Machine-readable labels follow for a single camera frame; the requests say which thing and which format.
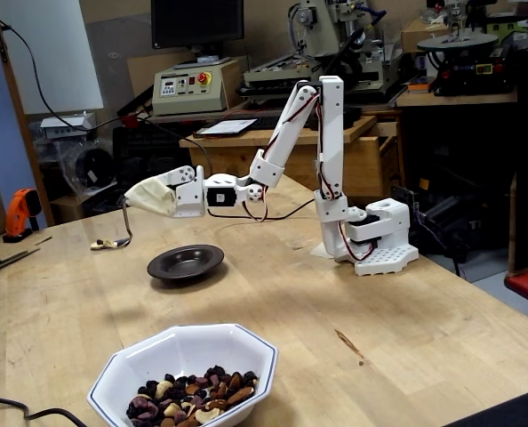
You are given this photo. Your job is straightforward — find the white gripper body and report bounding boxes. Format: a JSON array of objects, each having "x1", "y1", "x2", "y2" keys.
[{"x1": 171, "y1": 166, "x2": 206, "y2": 219}]

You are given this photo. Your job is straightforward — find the taped white gripper finger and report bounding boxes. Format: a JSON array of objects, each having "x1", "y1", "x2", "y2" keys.
[
  {"x1": 125, "y1": 193, "x2": 176, "y2": 217},
  {"x1": 124, "y1": 165, "x2": 197, "y2": 201}
]

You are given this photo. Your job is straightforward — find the bent metal spoon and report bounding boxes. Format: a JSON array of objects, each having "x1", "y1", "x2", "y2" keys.
[{"x1": 90, "y1": 199, "x2": 134, "y2": 252}]

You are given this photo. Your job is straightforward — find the white octagonal bowl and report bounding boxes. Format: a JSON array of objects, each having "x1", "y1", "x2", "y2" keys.
[{"x1": 86, "y1": 323, "x2": 279, "y2": 427}]

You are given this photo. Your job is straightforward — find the nut and dried fruit mix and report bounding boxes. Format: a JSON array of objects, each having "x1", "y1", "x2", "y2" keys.
[{"x1": 125, "y1": 365, "x2": 260, "y2": 427}]

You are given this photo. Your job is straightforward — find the dark brown plate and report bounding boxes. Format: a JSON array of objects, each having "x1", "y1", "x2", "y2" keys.
[{"x1": 147, "y1": 243, "x2": 226, "y2": 281}]

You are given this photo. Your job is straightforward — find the black storage bin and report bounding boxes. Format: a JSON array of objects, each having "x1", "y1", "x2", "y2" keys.
[{"x1": 112, "y1": 125, "x2": 194, "y2": 195}]

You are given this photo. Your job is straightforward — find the plastic bag with black spool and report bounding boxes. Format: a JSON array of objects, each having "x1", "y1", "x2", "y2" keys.
[{"x1": 52, "y1": 135, "x2": 119, "y2": 199}]

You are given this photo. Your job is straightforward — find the wooden desk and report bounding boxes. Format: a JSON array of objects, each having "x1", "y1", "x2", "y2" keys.
[{"x1": 179, "y1": 114, "x2": 404, "y2": 190}]

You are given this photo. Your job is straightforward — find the black tablet with paper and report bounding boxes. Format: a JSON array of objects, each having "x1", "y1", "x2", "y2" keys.
[{"x1": 194, "y1": 117, "x2": 260, "y2": 138}]

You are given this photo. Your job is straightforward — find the beige control box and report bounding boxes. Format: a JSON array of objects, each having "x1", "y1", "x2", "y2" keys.
[{"x1": 151, "y1": 56, "x2": 244, "y2": 117}]

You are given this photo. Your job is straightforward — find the black keyboard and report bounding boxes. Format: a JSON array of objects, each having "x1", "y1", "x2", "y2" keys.
[{"x1": 249, "y1": 113, "x2": 323, "y2": 131}]

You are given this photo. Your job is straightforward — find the white power strip box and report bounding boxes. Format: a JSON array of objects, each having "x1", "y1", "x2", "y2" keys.
[{"x1": 40, "y1": 112, "x2": 98, "y2": 139}]

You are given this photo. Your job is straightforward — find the orange and black power tool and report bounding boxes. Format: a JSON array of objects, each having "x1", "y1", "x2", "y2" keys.
[{"x1": 2, "y1": 188, "x2": 43, "y2": 244}]

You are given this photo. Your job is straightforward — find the black computer monitor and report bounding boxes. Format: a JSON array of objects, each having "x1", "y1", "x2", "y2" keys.
[{"x1": 150, "y1": 0, "x2": 246, "y2": 68}]

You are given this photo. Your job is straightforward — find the flat cardboard pieces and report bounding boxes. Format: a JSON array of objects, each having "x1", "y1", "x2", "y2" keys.
[{"x1": 0, "y1": 234, "x2": 53, "y2": 277}]

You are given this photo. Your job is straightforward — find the white board panel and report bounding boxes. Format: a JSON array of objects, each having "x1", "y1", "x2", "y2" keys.
[{"x1": 0, "y1": 0, "x2": 105, "y2": 116}]

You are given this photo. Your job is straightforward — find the black handheld device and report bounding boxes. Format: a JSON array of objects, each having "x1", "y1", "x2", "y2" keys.
[{"x1": 343, "y1": 105, "x2": 364, "y2": 131}]

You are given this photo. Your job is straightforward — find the grey milling machine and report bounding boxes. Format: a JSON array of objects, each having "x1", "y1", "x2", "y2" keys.
[{"x1": 238, "y1": 0, "x2": 410, "y2": 106}]

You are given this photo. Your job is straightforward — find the small circuit board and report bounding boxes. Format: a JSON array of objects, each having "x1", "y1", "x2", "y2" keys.
[{"x1": 391, "y1": 184, "x2": 421, "y2": 215}]

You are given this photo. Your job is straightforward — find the small orange box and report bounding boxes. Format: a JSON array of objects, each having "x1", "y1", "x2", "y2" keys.
[{"x1": 407, "y1": 77, "x2": 437, "y2": 93}]

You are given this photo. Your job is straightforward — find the brown cardboard box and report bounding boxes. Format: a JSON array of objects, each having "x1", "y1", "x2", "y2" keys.
[{"x1": 400, "y1": 17, "x2": 452, "y2": 54}]

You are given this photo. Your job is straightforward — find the wooden workbench shelf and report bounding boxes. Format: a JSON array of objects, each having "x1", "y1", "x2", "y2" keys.
[{"x1": 396, "y1": 88, "x2": 521, "y2": 108}]

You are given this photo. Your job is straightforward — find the black scroll saw machine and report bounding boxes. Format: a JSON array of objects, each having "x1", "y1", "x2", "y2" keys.
[{"x1": 417, "y1": 0, "x2": 519, "y2": 97}]

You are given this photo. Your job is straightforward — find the long black cable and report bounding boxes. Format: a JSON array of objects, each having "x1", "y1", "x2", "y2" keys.
[{"x1": 0, "y1": 6, "x2": 316, "y2": 222}]

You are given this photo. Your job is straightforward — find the black camera cable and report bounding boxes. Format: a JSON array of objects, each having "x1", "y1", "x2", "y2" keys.
[{"x1": 0, "y1": 394, "x2": 88, "y2": 427}]

